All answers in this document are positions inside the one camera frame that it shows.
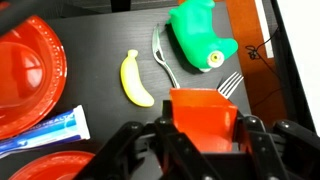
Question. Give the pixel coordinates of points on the green toy with eye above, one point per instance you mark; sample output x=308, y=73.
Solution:
x=196, y=30

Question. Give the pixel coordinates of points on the red plastic bowl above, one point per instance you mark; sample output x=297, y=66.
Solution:
x=56, y=166

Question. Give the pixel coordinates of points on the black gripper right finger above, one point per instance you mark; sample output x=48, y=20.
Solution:
x=286, y=150

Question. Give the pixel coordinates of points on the yellow toy banana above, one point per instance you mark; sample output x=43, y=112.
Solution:
x=135, y=83

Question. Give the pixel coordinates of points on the large red plate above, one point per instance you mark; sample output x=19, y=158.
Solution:
x=26, y=73

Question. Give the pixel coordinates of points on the white strip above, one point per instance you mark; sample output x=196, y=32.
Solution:
x=265, y=30

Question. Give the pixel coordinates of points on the blue white toothpaste tube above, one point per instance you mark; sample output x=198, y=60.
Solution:
x=43, y=131

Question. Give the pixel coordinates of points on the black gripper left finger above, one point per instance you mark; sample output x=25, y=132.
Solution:
x=143, y=153

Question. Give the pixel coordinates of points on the red cube block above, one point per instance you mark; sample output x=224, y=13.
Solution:
x=203, y=116

